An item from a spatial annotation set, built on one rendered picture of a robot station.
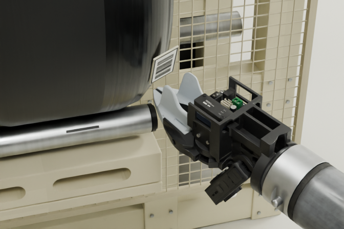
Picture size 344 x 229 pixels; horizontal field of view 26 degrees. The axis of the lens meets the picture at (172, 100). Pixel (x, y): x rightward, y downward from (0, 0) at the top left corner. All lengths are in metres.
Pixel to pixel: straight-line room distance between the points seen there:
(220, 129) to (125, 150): 0.33
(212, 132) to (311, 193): 0.14
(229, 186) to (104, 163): 0.28
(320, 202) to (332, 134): 1.88
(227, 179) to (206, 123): 0.08
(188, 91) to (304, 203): 0.23
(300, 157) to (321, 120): 1.91
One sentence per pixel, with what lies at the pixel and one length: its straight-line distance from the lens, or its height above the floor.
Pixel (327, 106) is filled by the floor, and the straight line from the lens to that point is 2.81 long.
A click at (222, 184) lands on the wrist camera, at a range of 0.91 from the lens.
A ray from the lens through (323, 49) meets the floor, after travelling 3.17.
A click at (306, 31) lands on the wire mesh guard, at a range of 1.75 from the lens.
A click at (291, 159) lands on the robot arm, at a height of 1.06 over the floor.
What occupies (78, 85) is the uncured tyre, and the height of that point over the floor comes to 1.05.
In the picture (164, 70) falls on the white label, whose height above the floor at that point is 1.04.
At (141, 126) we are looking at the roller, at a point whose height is 0.90.
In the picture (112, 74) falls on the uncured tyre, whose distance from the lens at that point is 0.95.
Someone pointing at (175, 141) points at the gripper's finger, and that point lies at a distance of 0.90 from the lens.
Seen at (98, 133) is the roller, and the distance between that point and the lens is 1.11.
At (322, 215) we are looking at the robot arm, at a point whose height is 1.04.
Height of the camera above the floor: 1.57
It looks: 34 degrees down
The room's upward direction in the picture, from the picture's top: straight up
